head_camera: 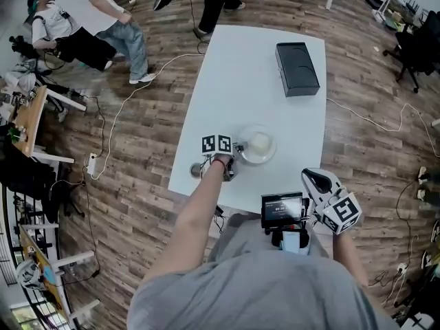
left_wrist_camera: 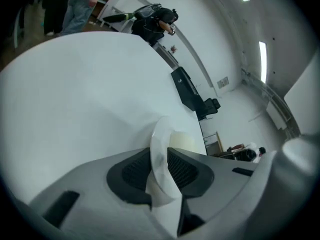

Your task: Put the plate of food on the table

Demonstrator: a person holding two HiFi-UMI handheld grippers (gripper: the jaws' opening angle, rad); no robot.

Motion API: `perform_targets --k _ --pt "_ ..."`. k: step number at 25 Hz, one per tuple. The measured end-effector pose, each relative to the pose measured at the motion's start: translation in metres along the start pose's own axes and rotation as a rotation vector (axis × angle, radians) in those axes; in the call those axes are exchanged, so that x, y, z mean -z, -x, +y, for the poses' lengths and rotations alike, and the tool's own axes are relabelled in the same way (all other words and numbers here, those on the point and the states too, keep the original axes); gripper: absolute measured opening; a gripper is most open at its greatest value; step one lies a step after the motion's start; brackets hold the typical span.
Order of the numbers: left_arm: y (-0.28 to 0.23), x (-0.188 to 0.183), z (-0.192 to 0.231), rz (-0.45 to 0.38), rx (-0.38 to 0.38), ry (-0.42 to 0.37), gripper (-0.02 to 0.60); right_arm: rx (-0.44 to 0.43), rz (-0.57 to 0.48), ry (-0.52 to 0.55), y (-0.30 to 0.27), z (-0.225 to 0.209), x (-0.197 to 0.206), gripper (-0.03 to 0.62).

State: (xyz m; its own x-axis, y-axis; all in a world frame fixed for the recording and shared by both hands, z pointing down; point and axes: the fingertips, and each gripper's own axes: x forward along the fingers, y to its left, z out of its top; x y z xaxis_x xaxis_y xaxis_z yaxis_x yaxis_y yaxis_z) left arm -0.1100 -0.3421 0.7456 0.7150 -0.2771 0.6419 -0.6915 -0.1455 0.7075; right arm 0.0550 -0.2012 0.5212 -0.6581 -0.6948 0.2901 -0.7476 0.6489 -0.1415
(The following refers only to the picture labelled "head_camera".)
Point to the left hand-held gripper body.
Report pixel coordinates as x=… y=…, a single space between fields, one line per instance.
x=216 y=144

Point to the pale white food block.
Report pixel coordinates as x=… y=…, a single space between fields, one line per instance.
x=259 y=143

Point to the wooden desk with white legs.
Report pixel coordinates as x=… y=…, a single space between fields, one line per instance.
x=31 y=119

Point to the black chest-mounted screen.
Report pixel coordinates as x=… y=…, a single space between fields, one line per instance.
x=280 y=210

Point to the white round plate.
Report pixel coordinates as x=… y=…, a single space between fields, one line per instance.
x=256 y=159

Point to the black office chair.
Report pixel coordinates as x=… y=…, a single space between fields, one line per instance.
x=31 y=181
x=416 y=46

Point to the person's left forearm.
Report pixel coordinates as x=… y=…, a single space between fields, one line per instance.
x=192 y=218

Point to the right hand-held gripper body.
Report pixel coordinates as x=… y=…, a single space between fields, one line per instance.
x=342 y=211

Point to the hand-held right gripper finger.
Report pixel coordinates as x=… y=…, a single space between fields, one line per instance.
x=334 y=183
x=311 y=191

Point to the person's right forearm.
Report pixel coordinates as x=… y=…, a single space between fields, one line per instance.
x=349 y=256

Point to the white rectangular table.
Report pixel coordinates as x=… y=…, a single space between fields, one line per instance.
x=247 y=81

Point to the cluttered wooden side table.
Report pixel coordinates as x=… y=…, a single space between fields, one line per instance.
x=48 y=273

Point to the white helmet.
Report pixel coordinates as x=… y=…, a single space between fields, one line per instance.
x=29 y=275

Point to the person's grey shirt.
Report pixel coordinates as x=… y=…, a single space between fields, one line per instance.
x=261 y=294

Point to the white power strip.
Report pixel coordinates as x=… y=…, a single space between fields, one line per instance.
x=402 y=267
x=91 y=163

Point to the black chest mount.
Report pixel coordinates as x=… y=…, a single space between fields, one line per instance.
x=290 y=241

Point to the black rectangular box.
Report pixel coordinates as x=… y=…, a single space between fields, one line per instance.
x=297 y=69

